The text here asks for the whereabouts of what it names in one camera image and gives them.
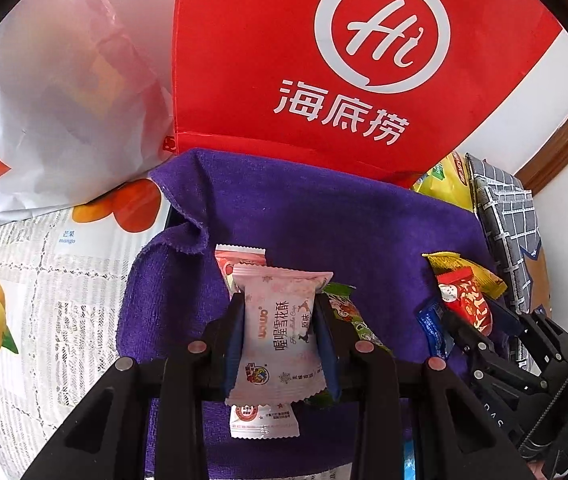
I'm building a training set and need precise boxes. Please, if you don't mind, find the blue candy packet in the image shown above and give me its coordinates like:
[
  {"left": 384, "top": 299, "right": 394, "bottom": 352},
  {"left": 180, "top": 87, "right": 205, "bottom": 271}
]
[{"left": 415, "top": 296, "right": 457, "bottom": 360}]

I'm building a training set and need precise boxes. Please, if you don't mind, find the green triangular snack packet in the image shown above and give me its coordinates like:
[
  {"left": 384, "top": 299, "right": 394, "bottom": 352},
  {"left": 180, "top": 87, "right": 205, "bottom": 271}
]
[{"left": 309, "top": 282, "right": 395, "bottom": 408}]

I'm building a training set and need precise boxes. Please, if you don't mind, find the strawberry print pastry packet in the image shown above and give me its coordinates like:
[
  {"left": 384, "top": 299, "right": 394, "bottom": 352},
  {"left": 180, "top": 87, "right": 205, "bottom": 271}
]
[{"left": 214, "top": 244, "right": 269, "bottom": 293}]

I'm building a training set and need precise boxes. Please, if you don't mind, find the pink white pastry packet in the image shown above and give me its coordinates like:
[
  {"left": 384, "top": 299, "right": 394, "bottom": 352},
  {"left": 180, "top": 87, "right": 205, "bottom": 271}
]
[
  {"left": 229, "top": 402, "right": 299, "bottom": 440},
  {"left": 225, "top": 264, "right": 335, "bottom": 407}
]

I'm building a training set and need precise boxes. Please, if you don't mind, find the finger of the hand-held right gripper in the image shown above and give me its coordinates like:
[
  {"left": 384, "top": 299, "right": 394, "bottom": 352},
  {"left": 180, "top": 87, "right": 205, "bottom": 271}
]
[
  {"left": 443, "top": 309, "right": 502, "bottom": 378},
  {"left": 486, "top": 296, "right": 565, "bottom": 358}
]

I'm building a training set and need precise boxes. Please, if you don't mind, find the yellow chip bag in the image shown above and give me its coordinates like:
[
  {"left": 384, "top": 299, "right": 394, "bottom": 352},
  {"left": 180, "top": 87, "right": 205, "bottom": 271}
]
[{"left": 411, "top": 152, "right": 475, "bottom": 211}]

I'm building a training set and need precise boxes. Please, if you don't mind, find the red candy packet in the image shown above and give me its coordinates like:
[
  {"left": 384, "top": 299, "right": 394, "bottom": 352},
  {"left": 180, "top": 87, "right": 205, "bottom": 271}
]
[{"left": 436, "top": 267, "right": 495, "bottom": 337}]

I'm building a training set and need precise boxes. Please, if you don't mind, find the white plastic bag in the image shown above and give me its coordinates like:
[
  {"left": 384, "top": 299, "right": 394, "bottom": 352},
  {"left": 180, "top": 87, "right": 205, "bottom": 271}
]
[{"left": 0, "top": 0, "right": 175, "bottom": 221}]

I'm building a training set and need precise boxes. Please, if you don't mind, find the brown wooden door frame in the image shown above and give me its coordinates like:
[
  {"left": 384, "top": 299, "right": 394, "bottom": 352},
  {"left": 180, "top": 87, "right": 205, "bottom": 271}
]
[{"left": 514, "top": 110, "right": 568, "bottom": 191}]

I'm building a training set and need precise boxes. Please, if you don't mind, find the red paper bag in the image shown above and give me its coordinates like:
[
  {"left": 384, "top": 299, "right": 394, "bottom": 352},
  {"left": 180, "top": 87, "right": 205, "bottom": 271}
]
[{"left": 173, "top": 0, "right": 565, "bottom": 188}]

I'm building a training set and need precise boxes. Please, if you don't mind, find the purple towel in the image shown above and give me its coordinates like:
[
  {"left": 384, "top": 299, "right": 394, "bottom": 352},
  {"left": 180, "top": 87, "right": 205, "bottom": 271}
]
[{"left": 116, "top": 147, "right": 510, "bottom": 480}]

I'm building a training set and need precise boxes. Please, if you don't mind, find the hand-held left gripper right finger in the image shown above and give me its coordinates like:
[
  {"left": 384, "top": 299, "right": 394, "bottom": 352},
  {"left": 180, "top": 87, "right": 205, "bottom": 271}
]
[{"left": 314, "top": 292, "right": 530, "bottom": 480}]

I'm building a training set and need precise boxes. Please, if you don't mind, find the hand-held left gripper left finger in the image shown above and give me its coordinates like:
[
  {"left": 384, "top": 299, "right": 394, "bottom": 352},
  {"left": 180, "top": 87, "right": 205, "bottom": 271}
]
[{"left": 21, "top": 292, "right": 247, "bottom": 480}]

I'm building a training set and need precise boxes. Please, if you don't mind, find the grey checked folded cloth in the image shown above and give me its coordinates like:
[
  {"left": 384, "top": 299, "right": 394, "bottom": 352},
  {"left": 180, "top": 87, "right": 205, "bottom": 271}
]
[{"left": 465, "top": 154, "right": 547, "bottom": 316}]

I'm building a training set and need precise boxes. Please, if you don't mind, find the yellow candy packet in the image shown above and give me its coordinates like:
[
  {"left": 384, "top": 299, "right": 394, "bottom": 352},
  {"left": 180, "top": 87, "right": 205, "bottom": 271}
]
[{"left": 423, "top": 251, "right": 509, "bottom": 301}]

